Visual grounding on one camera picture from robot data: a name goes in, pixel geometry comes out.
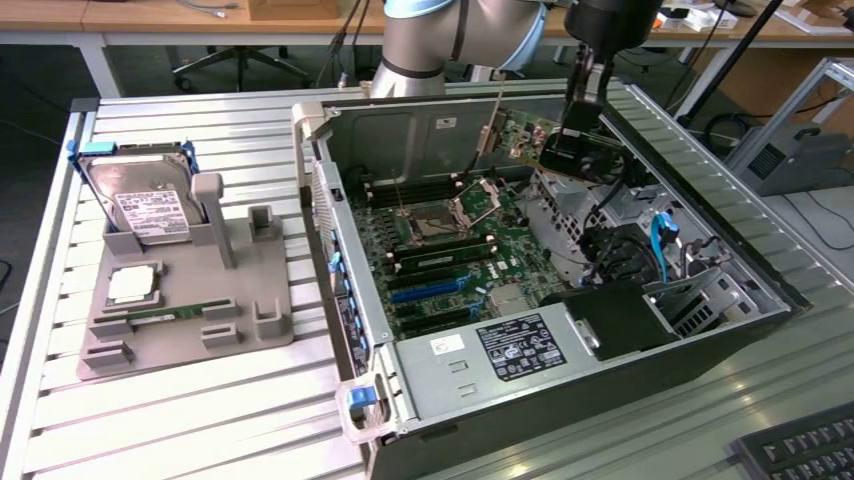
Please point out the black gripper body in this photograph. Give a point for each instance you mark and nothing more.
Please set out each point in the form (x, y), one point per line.
(614, 20)

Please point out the green graphics card black cooler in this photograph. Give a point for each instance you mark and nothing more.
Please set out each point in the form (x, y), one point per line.
(588, 160)

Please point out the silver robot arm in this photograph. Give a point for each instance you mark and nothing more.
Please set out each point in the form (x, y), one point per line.
(428, 40)

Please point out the white small box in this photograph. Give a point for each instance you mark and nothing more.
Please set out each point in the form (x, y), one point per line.
(715, 20)

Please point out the black tripod pole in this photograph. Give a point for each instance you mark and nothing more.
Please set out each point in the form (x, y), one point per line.
(733, 55)

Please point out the silver metal drive cage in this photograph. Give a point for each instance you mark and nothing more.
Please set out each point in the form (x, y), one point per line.
(568, 200)

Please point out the metal socket cover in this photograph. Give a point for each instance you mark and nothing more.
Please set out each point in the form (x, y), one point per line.
(484, 200)

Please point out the black RAM slot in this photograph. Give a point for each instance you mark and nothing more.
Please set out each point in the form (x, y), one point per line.
(414, 180)
(414, 198)
(414, 192)
(414, 186)

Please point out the grey computer tower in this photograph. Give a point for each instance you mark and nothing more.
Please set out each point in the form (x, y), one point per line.
(788, 165)

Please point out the green motherboard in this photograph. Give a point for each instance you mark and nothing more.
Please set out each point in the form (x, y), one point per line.
(514, 250)

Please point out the thin metal locking lever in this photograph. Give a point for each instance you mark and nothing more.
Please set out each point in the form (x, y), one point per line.
(400, 192)

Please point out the CPU socket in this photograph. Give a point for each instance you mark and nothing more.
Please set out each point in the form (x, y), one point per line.
(430, 222)

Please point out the black installed RAM stick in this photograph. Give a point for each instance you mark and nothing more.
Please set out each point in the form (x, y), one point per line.
(444, 259)

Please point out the silver chipset heatsink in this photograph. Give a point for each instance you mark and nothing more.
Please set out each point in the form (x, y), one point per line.
(510, 298)

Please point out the long black expansion slot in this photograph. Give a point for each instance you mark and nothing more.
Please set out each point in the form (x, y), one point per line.
(424, 279)
(434, 316)
(437, 327)

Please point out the silver disk bay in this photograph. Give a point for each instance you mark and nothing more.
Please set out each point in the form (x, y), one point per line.
(708, 305)

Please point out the cardboard box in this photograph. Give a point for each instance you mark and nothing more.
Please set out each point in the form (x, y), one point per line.
(290, 9)

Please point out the black office chair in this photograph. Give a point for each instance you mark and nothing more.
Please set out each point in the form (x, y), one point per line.
(243, 57)

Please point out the open black PC case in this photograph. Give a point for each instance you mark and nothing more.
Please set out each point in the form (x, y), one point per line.
(701, 390)

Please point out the silver power supply unit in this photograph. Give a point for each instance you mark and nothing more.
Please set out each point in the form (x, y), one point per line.
(434, 385)

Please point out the hard disk in blue caddy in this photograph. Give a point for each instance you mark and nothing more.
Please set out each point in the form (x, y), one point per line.
(143, 185)

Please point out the grey plastic parts rack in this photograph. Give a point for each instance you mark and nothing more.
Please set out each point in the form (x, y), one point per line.
(194, 285)

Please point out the green RAM stick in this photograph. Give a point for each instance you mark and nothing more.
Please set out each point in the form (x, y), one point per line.
(161, 315)

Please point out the silver CPU chip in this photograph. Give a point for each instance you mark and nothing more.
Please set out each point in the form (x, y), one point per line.
(134, 285)

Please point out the black keyboard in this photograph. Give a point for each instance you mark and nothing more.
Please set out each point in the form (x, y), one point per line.
(808, 450)

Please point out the wooden desk white frame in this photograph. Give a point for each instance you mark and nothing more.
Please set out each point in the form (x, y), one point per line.
(134, 15)
(674, 34)

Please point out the aluminium profile frame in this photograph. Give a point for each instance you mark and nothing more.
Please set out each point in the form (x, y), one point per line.
(795, 95)

